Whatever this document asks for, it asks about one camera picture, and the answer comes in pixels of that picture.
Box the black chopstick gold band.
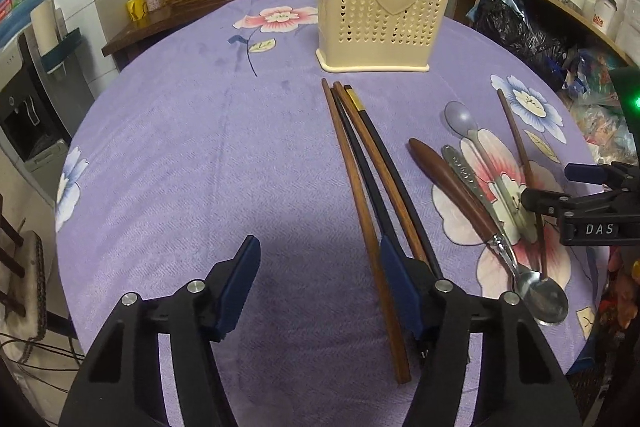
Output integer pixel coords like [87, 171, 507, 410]
[342, 85, 442, 279]

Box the grey plastic spoon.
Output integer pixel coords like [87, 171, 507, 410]
[445, 101, 537, 244]

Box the wooden handled metal spoon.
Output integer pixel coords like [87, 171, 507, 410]
[408, 138, 570, 325]

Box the clear bag of colourful items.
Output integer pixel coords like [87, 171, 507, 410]
[562, 48, 638, 165]

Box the yellow cup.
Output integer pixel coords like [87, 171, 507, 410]
[126, 0, 149, 23]

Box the brown wooden chopstick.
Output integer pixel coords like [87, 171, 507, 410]
[333, 81, 428, 265]
[321, 78, 411, 384]
[497, 89, 547, 275]

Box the engraved metal spoon handle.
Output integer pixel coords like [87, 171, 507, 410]
[442, 145, 501, 227]

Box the purple floral tablecloth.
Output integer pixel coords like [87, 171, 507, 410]
[56, 0, 594, 426]

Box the water dispenser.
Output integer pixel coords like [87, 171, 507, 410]
[1, 31, 70, 178]

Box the black plastic bag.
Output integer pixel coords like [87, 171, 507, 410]
[468, 0, 570, 92]

